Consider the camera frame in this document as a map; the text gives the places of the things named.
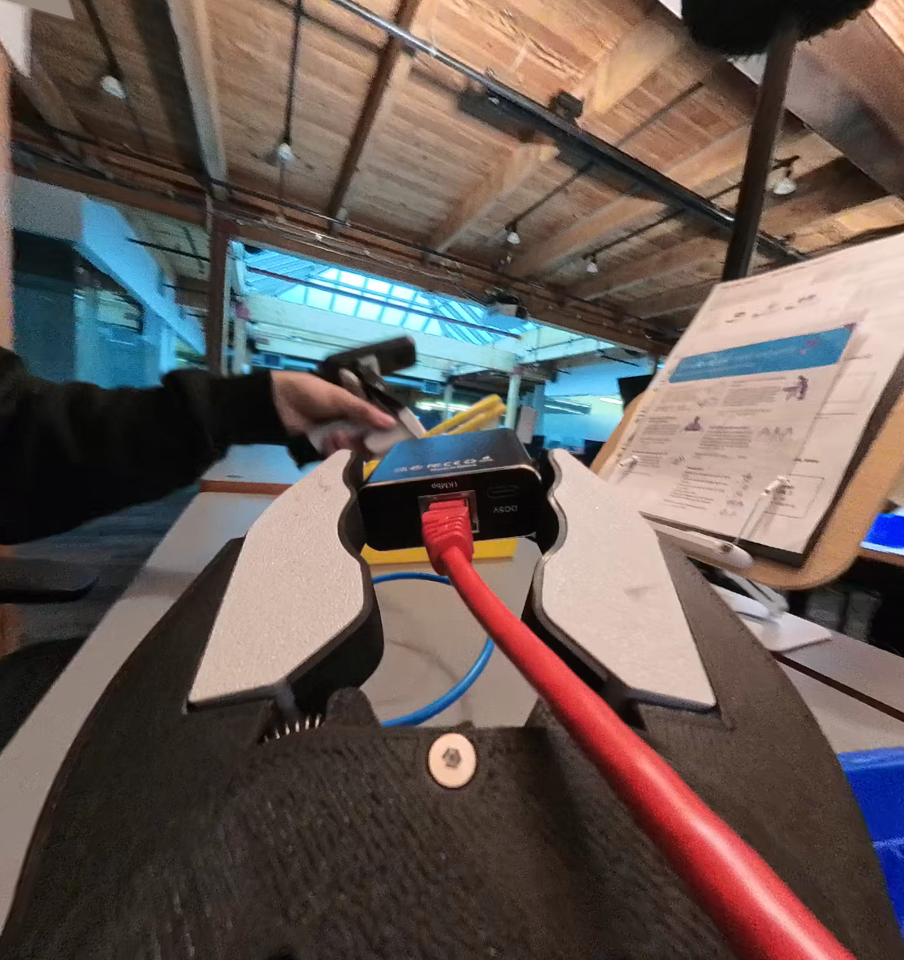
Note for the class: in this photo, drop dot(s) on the page holder ledge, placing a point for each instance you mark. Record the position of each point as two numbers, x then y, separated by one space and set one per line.
722 553

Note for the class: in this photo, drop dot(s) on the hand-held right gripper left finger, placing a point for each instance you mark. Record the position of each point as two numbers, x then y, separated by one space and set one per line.
287 592

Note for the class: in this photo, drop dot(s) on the printed instruction sheet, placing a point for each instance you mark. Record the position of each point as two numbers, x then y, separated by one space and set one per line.
759 420

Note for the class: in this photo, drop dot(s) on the white stand base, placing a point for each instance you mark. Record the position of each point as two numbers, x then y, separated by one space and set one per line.
789 634

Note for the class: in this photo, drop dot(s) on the blue plastic bin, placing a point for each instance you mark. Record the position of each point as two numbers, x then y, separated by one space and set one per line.
894 840

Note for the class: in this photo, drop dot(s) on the black network splitter box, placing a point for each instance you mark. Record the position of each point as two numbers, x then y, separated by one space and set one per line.
452 457

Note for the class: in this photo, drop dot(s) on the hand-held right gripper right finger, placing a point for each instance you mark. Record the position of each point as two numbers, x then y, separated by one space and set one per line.
624 592

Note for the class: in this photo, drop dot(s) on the person's left hand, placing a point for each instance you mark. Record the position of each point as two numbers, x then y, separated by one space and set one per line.
317 401

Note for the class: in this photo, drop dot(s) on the black pole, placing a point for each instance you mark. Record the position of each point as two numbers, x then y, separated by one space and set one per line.
759 150

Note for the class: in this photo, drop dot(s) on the ceiling-mounted grey unit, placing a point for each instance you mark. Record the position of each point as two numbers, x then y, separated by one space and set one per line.
508 306

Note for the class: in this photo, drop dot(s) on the grey desk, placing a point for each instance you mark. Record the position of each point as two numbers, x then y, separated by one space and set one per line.
429 645

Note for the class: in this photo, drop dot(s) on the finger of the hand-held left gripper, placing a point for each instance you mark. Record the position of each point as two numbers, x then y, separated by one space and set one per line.
409 426

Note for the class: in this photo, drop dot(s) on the person's left forearm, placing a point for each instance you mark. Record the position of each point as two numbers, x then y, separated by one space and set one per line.
121 435

